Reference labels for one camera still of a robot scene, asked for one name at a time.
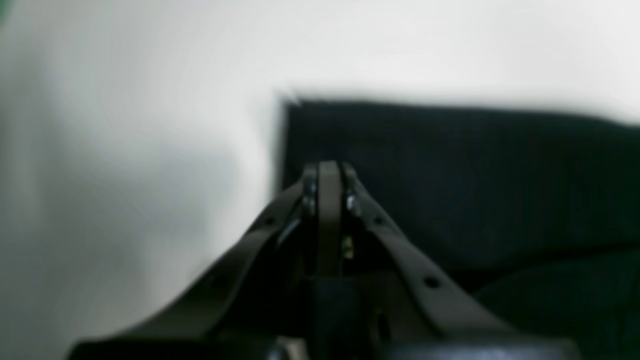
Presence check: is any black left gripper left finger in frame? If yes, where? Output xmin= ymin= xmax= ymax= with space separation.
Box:
xmin=68 ymin=162 xmax=330 ymax=360

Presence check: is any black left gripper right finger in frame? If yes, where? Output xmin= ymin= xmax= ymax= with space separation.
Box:
xmin=331 ymin=162 xmax=581 ymax=360

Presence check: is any black T-shirt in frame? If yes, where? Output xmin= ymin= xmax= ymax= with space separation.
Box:
xmin=282 ymin=100 xmax=640 ymax=360

